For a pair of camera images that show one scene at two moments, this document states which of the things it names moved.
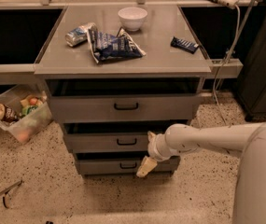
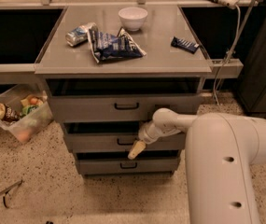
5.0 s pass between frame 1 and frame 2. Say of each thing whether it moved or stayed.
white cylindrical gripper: moved
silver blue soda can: stayed
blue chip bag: stayed
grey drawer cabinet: stayed
